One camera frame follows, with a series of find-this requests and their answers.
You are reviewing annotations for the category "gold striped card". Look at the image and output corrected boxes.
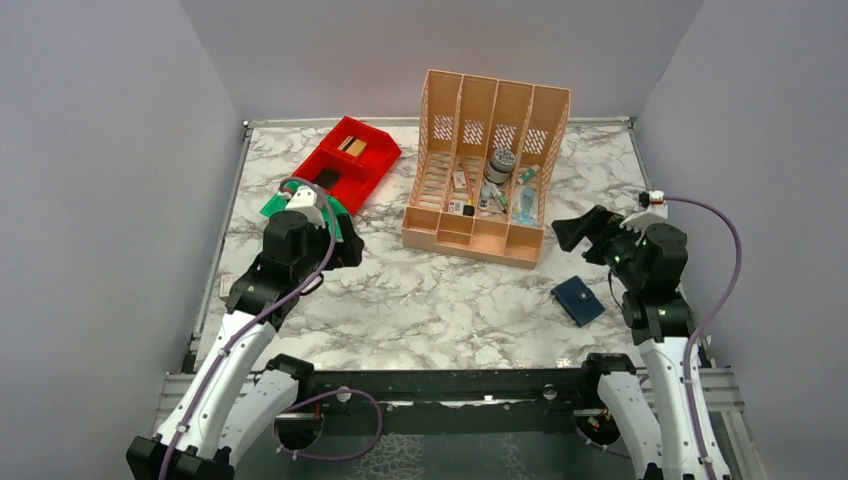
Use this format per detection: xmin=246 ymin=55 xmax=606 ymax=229
xmin=338 ymin=136 xmax=367 ymax=158

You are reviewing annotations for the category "white red small box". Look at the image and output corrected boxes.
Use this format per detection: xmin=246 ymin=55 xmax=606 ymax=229
xmin=219 ymin=274 xmax=237 ymax=300

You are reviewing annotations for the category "peach desk file organizer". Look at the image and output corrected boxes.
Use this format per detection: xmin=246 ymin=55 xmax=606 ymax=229
xmin=401 ymin=70 xmax=571 ymax=269

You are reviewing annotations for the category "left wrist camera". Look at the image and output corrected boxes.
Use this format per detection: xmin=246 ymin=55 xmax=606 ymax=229
xmin=284 ymin=185 xmax=327 ymax=229

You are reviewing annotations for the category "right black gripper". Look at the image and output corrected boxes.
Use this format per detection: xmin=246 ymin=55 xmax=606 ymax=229
xmin=554 ymin=203 xmax=648 ymax=287

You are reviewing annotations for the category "red double bin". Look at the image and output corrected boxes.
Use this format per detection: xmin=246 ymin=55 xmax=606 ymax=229
xmin=293 ymin=116 xmax=401 ymax=215

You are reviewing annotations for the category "navy blue card holder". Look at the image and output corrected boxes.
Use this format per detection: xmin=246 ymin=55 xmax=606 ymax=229
xmin=551 ymin=276 xmax=605 ymax=327

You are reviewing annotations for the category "black card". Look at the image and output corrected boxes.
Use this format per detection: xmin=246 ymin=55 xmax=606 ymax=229
xmin=314 ymin=168 xmax=341 ymax=191

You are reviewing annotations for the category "green marker pen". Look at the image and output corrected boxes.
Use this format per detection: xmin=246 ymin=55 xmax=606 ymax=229
xmin=487 ymin=182 xmax=508 ymax=214

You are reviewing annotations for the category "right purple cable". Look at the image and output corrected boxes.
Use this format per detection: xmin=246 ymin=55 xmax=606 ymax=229
xmin=662 ymin=196 xmax=743 ymax=480

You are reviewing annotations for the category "round grey tin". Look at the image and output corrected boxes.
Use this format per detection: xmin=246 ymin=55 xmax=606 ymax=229
xmin=484 ymin=148 xmax=517 ymax=185

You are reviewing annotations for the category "blue plastic packet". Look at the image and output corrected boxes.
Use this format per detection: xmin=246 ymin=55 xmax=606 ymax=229
xmin=511 ymin=185 xmax=539 ymax=227

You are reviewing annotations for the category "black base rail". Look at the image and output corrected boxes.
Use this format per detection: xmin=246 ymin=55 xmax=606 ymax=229
xmin=264 ymin=354 xmax=637 ymax=458

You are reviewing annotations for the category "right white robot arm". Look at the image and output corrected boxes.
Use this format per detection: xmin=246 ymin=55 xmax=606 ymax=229
xmin=551 ymin=206 xmax=732 ymax=479

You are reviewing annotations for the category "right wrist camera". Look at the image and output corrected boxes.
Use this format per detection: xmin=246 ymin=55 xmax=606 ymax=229
xmin=620 ymin=190 xmax=668 ymax=233

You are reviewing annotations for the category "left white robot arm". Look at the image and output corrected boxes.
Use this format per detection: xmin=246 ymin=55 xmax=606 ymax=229
xmin=126 ymin=211 xmax=364 ymax=479

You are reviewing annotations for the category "green plastic bin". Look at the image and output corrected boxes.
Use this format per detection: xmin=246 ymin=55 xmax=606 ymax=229
xmin=260 ymin=182 xmax=350 ymax=222

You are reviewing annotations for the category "red pencil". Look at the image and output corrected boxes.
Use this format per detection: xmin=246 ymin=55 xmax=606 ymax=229
xmin=460 ymin=160 xmax=475 ymax=206

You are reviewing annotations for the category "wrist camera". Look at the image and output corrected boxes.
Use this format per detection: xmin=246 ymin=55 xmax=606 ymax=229
xmin=284 ymin=185 xmax=327 ymax=229
xmin=620 ymin=190 xmax=668 ymax=233

